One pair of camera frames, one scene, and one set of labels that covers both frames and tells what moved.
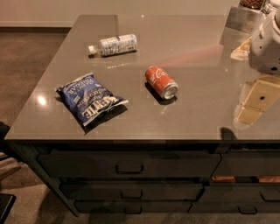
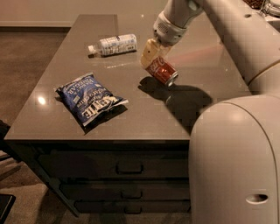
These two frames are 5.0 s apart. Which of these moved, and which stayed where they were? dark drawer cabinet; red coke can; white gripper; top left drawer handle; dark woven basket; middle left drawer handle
Moved: red coke can; white gripper
Stayed: dark drawer cabinet; dark woven basket; top left drawer handle; middle left drawer handle
